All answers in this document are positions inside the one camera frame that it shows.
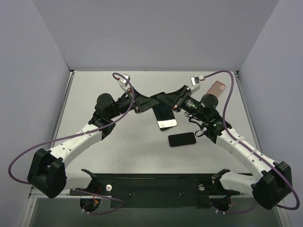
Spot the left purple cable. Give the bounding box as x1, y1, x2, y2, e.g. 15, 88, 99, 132
8, 72, 138, 184

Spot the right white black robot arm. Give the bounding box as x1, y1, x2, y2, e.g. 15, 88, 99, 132
157, 86, 292, 210

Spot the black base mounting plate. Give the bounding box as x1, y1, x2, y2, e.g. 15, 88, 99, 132
71, 174, 240, 209

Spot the beige phone case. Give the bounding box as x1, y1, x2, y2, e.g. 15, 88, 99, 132
149, 91, 178, 132

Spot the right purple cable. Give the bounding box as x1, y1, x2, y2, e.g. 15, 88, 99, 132
202, 70, 300, 210

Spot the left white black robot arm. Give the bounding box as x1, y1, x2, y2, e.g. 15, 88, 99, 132
27, 89, 159, 199

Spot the pink phone case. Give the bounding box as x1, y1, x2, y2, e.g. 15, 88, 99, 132
207, 80, 226, 98

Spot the purple cable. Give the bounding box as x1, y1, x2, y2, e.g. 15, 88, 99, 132
202, 70, 300, 210
8, 72, 138, 184

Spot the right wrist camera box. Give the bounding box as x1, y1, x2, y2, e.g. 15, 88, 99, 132
190, 75, 205, 94

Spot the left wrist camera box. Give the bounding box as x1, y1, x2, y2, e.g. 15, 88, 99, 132
117, 74, 130, 92

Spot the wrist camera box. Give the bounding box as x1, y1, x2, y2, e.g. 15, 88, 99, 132
117, 74, 130, 92
190, 75, 205, 94

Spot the aluminium table frame rail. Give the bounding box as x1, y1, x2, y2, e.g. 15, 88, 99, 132
19, 70, 75, 227

